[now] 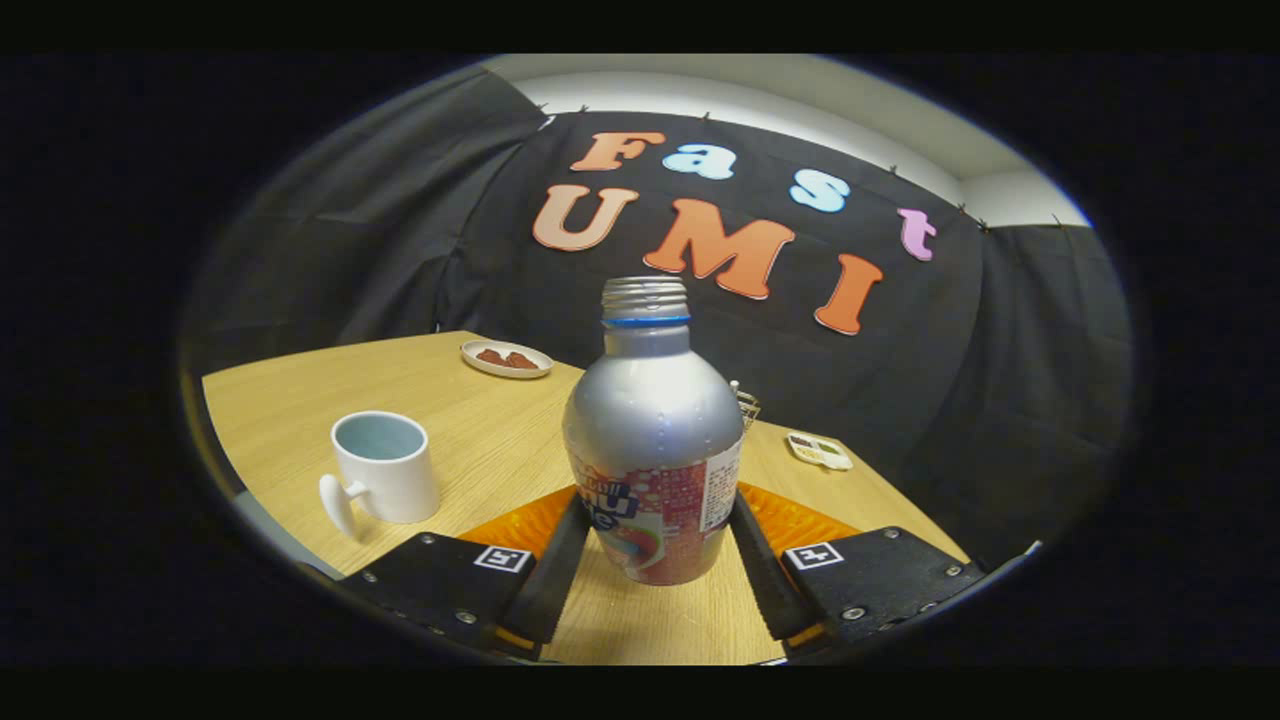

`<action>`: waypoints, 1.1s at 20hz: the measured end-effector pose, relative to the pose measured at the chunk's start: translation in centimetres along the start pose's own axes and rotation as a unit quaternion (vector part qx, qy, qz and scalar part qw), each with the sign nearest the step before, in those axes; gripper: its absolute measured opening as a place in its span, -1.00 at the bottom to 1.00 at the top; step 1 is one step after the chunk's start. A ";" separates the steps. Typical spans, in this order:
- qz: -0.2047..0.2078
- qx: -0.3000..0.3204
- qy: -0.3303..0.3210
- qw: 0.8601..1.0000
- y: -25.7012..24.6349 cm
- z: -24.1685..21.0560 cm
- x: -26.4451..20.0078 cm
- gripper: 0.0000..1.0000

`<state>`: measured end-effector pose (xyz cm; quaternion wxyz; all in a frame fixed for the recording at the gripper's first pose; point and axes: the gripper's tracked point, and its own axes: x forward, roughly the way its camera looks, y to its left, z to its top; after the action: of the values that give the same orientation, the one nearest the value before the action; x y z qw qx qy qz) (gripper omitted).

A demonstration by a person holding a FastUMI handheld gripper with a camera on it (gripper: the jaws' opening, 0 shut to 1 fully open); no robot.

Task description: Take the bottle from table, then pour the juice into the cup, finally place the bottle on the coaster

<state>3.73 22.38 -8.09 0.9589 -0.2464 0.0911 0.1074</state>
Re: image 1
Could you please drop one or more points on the black backdrop cloth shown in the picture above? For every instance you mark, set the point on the black backdrop cloth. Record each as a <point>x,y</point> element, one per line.
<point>950,400</point>

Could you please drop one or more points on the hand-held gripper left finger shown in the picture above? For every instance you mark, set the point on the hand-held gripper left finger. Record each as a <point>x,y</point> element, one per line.
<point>555,570</point>

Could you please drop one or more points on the white round plate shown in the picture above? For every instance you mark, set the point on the white round plate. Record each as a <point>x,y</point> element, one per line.
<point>490,368</point>

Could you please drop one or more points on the silver juice bottle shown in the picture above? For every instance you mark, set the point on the silver juice bottle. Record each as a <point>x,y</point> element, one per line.
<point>650,420</point>

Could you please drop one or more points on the white divided dish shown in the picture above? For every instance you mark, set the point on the white divided dish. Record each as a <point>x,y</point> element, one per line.
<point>820,452</point>

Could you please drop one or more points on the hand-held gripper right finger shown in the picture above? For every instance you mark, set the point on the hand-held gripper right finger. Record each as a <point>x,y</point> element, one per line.
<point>765,580</point>

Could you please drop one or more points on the wooden table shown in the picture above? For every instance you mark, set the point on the wooden table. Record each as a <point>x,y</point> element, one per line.
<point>480,430</point>

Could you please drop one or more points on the red-brown food piece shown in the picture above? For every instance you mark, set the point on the red-brown food piece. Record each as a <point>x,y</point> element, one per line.
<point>490,355</point>
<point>522,360</point>

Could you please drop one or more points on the white cup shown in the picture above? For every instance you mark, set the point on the white cup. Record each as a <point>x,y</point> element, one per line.
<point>395,485</point>

